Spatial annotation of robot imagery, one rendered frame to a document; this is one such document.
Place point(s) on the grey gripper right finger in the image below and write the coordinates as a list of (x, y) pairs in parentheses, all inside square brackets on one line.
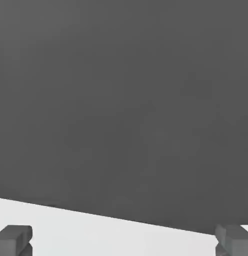
[(235, 241)]

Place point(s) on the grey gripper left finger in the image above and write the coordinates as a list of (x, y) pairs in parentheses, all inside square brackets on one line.
[(13, 241)]

